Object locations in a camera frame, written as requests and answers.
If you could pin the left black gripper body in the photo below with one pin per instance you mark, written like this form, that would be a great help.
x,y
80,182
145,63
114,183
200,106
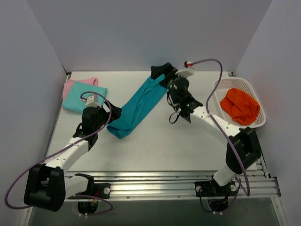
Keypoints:
x,y
106,111

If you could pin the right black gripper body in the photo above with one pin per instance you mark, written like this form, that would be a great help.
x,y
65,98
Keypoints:
x,y
168,75

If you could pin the teal t shirt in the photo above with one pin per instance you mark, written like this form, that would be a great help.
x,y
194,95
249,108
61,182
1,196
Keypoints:
x,y
138,107

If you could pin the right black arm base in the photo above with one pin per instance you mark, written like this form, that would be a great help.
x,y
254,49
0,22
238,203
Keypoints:
x,y
212,189

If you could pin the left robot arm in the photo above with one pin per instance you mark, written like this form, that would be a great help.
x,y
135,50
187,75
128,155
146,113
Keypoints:
x,y
47,186

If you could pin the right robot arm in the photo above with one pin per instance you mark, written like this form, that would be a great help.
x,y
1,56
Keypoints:
x,y
243,148

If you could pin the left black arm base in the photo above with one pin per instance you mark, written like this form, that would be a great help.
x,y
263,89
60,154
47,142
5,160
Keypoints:
x,y
99,190

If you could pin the folded pink t shirt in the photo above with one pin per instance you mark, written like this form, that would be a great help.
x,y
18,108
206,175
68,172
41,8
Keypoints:
x,y
70,82

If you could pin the white plastic basket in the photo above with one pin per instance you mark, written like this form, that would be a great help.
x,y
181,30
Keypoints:
x,y
224,86

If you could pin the orange t shirt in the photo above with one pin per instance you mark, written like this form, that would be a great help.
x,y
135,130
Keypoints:
x,y
240,106

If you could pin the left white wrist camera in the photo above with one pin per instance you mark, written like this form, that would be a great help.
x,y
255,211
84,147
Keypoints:
x,y
91,101

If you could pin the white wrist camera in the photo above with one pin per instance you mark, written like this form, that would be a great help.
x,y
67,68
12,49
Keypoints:
x,y
187,71
91,101

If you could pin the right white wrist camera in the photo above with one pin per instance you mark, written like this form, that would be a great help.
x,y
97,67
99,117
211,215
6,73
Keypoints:
x,y
187,71

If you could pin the aluminium rail frame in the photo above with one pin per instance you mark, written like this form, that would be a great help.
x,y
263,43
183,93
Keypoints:
x,y
153,163

